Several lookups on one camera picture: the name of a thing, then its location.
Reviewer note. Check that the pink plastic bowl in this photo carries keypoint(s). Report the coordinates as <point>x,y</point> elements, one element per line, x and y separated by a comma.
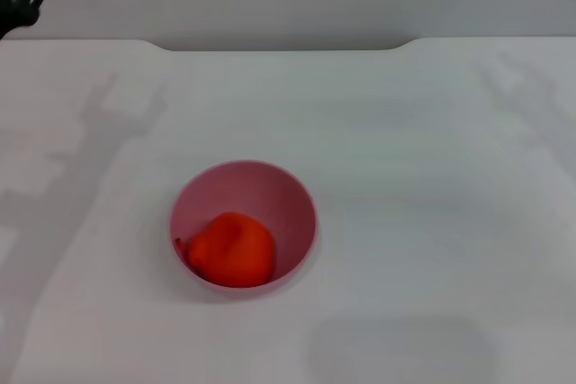
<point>288,204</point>

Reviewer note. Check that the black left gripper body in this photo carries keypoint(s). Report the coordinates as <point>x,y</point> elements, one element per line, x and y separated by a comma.
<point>13,11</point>

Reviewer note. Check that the orange toy fruit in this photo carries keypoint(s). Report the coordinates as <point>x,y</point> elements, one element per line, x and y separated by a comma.
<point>234,249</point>

